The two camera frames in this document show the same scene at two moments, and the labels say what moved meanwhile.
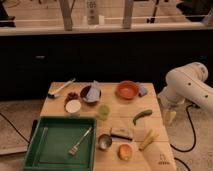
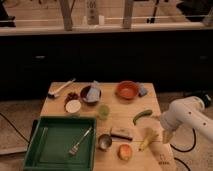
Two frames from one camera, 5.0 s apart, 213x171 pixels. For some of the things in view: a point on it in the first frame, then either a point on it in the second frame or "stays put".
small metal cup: x=104 y=142 stays put
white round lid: x=73 y=106 stays put
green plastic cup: x=103 y=112 stays put
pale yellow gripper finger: x=168 y=117 to x=166 y=136
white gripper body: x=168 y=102 to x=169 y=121
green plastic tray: x=63 y=143 stays put
